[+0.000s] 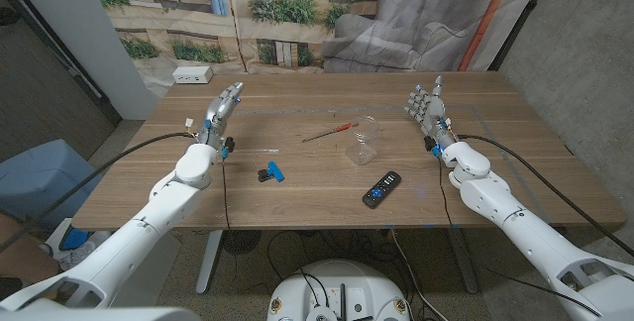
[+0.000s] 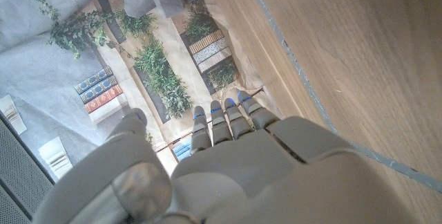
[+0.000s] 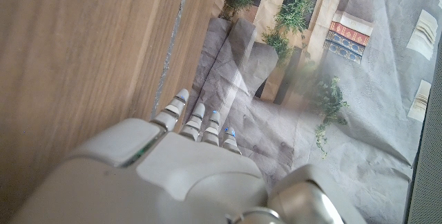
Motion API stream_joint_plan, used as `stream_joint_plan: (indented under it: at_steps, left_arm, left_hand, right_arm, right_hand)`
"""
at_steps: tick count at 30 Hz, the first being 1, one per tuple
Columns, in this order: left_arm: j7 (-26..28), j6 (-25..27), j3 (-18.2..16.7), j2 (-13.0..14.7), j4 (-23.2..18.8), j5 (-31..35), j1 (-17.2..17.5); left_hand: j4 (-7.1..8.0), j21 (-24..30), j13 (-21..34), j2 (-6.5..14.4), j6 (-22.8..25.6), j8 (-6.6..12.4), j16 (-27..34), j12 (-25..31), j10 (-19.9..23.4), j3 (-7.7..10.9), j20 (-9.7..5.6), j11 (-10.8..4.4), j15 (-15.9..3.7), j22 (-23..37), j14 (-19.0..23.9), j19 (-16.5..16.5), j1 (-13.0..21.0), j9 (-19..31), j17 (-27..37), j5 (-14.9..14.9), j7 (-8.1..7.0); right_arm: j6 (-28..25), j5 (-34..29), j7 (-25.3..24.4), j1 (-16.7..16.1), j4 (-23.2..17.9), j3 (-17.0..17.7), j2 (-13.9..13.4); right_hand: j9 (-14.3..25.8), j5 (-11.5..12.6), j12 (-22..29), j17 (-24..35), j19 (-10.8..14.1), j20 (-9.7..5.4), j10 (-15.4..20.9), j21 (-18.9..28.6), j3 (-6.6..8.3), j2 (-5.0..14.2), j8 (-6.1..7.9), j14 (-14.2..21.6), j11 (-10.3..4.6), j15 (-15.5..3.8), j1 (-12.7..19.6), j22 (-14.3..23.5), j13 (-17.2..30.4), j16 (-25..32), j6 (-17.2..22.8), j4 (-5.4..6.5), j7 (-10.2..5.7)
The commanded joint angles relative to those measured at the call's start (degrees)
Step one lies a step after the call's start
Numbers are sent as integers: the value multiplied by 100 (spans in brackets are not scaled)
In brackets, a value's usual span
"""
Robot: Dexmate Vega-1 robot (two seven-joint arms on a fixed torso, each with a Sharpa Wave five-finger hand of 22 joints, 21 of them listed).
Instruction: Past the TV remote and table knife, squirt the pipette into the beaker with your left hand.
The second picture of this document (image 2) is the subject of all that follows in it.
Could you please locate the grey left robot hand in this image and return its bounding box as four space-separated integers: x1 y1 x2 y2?
32 90 419 224

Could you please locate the grey tape strip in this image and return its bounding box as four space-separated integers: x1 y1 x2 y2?
243 0 338 136
345 140 442 194

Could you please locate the printed fabric backdrop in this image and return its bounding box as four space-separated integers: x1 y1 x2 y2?
0 0 284 183

